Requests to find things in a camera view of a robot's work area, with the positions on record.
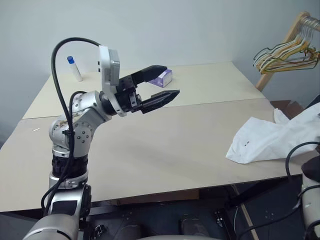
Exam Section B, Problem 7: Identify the black table frame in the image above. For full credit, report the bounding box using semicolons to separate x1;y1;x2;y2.
79;174;304;226

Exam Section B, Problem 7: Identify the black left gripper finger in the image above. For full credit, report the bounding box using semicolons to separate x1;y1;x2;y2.
131;64;168;87
139;89;181;115

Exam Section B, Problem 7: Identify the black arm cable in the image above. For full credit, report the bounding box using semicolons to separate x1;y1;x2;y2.
41;37;103;216
234;141;320;240

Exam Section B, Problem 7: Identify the bunch of wire hangers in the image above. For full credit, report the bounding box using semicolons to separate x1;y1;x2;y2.
256;24;320;72

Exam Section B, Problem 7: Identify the white cloth garment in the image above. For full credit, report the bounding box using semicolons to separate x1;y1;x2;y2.
225;101;320;165

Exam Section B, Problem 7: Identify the wooden clothes rack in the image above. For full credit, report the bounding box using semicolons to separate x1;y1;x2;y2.
255;11;320;91

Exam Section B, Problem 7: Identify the white bottle with blue cap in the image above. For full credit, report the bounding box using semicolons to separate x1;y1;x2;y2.
66;55;84;82

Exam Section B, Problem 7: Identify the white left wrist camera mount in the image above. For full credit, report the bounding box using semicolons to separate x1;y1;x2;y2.
97;45;128;118

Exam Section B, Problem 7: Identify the brown cardboard box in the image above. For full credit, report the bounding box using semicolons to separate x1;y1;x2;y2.
269;99;305;121

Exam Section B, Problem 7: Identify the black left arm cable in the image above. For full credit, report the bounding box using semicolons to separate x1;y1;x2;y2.
41;37;103;216

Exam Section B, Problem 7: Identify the purple tissue box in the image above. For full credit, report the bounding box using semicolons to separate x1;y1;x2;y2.
149;68;174;88

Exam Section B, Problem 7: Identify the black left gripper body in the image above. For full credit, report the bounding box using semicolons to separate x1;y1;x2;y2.
114;74;145;115

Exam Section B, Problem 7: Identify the light wooden stick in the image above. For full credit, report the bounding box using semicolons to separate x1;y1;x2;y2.
240;203;260;240

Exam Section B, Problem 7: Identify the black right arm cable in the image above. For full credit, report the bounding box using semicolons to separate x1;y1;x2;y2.
234;141;320;240

